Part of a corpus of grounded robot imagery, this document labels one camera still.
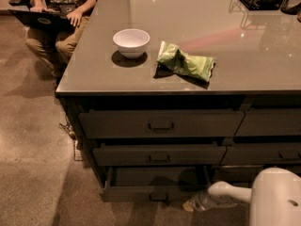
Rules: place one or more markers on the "seated person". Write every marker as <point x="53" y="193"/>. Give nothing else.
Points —
<point x="55" y="48"/>

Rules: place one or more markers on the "dark drawer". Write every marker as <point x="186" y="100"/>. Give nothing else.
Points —
<point x="270" y="122"/>
<point x="244" y="173"/>
<point x="262" y="154"/>
<point x="154" y="184"/>
<point x="170" y="154"/>
<point x="160" y="123"/>

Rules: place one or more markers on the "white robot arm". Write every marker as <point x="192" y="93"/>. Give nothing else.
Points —
<point x="274" y="198"/>

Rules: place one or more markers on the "black laptop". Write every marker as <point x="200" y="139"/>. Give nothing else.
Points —
<point x="43" y="20"/>

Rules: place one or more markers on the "white ceramic bowl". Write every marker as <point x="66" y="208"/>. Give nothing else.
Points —
<point x="132" y="43"/>

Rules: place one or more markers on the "dark cabinet island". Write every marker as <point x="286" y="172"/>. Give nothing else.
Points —
<point x="257" y="66"/>

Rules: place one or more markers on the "green crumpled chip bag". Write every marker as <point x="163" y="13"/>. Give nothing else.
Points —
<point x="179" y="62"/>

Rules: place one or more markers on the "dark object top right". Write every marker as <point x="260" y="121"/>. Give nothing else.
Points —
<point x="291" y="7"/>

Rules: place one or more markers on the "black office chair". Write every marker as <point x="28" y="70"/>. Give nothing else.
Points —
<point x="26" y="3"/>

